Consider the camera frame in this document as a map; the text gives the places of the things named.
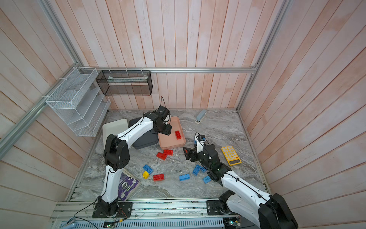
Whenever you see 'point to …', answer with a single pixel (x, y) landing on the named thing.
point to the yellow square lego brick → (146, 175)
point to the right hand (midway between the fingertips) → (189, 146)
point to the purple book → (127, 185)
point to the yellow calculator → (231, 155)
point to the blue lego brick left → (147, 168)
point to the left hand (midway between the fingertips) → (166, 132)
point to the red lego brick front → (158, 177)
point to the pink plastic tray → (167, 141)
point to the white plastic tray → (114, 128)
